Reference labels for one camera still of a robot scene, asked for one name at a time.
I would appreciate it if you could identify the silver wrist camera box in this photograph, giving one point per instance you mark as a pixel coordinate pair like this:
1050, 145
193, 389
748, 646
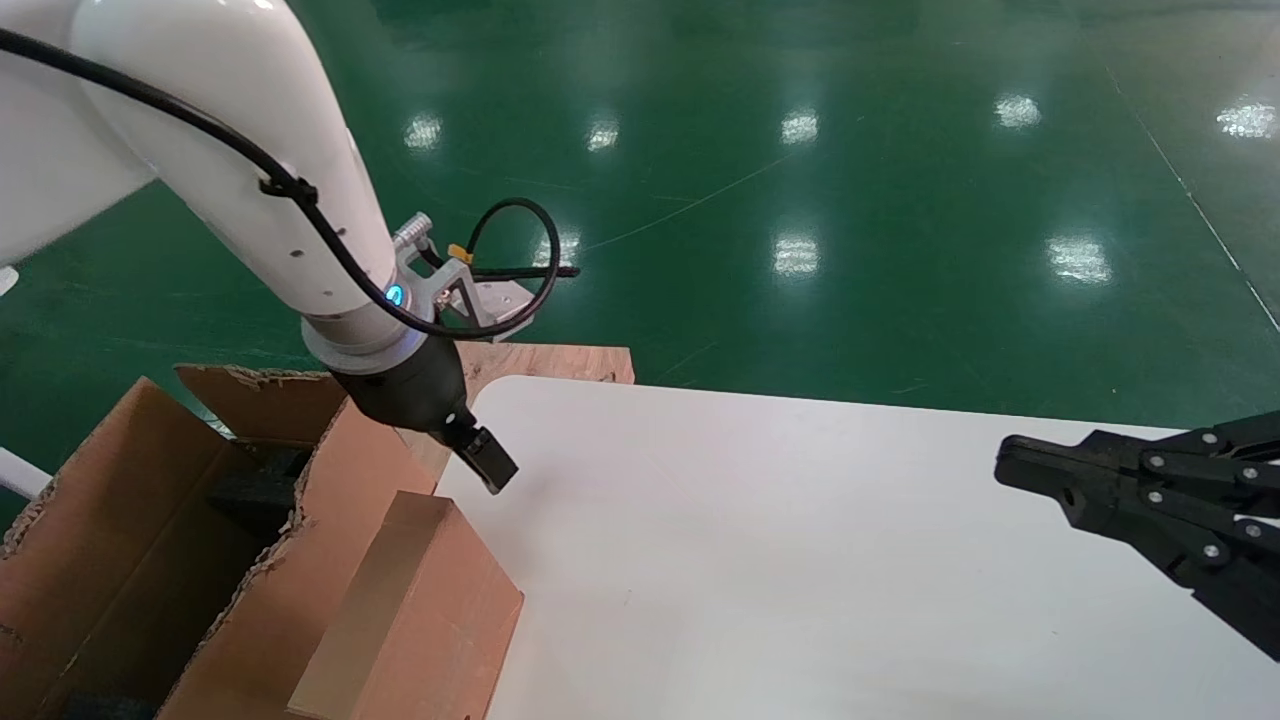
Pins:
500, 305

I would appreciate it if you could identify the wooden board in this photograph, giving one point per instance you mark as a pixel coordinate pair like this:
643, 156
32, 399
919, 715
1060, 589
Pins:
560, 362

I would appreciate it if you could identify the small cardboard box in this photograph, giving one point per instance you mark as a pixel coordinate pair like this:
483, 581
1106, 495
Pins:
430, 620

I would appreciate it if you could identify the small white object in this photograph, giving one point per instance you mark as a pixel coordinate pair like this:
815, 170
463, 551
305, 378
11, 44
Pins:
6, 280

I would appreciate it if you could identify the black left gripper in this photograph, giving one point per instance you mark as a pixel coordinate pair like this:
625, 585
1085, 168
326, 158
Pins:
410, 385

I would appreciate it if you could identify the white pipe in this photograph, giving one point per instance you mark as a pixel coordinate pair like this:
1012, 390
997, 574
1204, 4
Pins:
20, 472

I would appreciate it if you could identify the silver camera mount bracket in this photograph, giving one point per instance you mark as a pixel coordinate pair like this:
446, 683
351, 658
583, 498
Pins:
445, 280

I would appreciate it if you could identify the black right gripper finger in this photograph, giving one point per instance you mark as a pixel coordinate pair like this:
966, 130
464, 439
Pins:
1110, 462
1230, 570

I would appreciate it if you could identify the large open cardboard box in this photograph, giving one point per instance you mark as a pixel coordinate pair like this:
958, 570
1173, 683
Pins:
120, 540

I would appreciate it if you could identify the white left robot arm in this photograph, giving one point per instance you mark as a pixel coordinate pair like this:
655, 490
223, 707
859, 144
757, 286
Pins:
230, 150

